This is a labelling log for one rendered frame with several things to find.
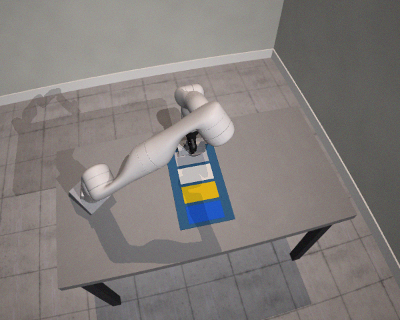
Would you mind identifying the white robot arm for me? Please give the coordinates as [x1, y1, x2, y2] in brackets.
[80, 84, 235, 203]

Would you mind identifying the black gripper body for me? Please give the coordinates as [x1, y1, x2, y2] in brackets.
[186, 131, 198, 142]

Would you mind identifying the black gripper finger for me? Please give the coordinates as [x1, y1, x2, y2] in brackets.
[187, 136, 197, 154]

